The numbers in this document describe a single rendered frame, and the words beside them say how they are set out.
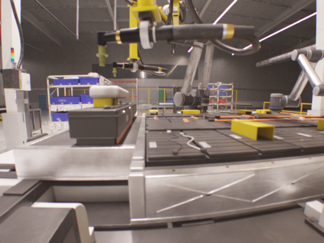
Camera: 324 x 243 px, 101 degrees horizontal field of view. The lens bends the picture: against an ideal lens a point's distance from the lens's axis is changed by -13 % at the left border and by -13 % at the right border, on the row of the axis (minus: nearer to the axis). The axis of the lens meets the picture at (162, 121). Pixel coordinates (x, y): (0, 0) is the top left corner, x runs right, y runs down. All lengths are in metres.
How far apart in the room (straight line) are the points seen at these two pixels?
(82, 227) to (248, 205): 0.32
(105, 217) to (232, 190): 0.39
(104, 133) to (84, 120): 0.07
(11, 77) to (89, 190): 2.71
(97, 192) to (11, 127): 3.99
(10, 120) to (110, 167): 4.07
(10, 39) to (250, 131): 4.62
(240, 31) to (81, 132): 0.56
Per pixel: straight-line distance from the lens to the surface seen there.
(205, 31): 0.53
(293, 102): 3.27
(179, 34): 0.52
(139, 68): 1.38
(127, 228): 0.55
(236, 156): 0.41
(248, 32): 0.56
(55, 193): 0.68
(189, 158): 0.37
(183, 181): 0.31
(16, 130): 4.42
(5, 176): 0.83
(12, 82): 3.13
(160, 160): 0.36
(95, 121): 0.49
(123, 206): 0.59
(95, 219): 0.57
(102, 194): 0.61
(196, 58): 2.15
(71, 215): 0.21
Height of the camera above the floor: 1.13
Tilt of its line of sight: 8 degrees down
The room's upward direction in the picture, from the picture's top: straight up
